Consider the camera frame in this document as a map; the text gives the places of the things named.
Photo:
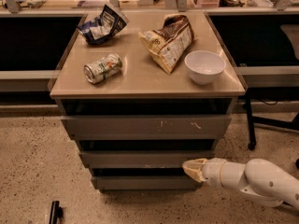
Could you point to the white bowl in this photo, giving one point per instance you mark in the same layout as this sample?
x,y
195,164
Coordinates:
x,y
203,67

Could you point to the black object on floor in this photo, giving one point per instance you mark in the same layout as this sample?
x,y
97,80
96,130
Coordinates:
x,y
56,213

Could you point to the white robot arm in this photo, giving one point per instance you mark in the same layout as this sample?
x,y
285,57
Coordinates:
x,y
258,180

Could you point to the silver green soda can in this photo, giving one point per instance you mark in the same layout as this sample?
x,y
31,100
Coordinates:
x,y
103,68

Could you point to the grey drawer cabinet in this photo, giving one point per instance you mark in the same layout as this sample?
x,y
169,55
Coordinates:
x,y
140,88

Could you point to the grey drawer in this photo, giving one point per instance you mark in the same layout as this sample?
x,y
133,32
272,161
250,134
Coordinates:
x,y
144,182
141,159
146,127

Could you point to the blue white chip bag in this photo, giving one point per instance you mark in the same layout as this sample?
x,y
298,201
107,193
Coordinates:
x,y
104,26

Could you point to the grey top drawer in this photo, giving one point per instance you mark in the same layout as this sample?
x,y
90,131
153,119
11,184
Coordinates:
x,y
146,127

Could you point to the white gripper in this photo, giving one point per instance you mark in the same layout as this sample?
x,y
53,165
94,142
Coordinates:
x,y
211,172

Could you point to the brown yellow chip bag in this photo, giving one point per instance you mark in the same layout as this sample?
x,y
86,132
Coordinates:
x,y
166,45

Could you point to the black table leg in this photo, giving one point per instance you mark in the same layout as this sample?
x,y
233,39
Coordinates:
x,y
252,137

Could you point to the grey bottom drawer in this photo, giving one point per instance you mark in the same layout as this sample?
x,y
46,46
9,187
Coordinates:
x,y
144,182

